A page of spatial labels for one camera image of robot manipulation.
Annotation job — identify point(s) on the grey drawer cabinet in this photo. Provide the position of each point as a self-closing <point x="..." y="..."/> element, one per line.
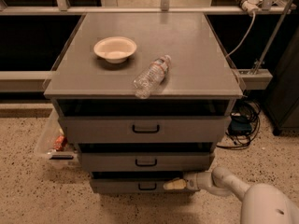
<point x="199" y="83"/>

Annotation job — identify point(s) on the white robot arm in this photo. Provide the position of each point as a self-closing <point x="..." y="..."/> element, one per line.
<point x="261" y="203"/>

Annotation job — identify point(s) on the clear plastic storage bin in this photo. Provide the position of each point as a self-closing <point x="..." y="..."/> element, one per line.
<point x="44" y="147"/>

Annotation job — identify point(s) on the white power strip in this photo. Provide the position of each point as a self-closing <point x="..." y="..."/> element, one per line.
<point x="249" y="6"/>

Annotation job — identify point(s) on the grey middle drawer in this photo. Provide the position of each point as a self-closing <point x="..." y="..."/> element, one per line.
<point x="145" y="162"/>

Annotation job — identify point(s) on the white paper bowl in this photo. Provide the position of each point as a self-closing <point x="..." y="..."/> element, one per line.
<point x="115" y="49"/>

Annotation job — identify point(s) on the grey top drawer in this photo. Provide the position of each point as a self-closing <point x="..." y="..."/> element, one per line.
<point x="144" y="129"/>

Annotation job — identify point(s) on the dark cabinet at right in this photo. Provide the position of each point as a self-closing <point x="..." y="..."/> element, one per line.
<point x="281" y="99"/>

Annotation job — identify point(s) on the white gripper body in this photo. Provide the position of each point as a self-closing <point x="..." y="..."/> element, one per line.
<point x="192" y="182"/>

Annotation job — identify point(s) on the clear plastic water bottle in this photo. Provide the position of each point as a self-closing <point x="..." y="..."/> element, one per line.
<point x="151" y="78"/>

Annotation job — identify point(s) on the grey bottom drawer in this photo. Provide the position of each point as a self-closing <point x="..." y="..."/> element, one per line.
<point x="133" y="182"/>

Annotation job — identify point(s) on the grey drawer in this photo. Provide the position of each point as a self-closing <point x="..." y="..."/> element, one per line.
<point x="133" y="182"/>
<point x="144" y="129"/>
<point x="145" y="162"/>

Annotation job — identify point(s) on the red can in bin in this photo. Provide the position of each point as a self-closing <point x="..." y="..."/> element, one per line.
<point x="60" y="143"/>

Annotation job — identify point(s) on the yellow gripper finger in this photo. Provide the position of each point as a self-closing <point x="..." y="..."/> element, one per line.
<point x="175" y="184"/>

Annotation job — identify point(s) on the blue electronic box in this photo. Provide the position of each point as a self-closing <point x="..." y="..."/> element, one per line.
<point x="239" y="126"/>

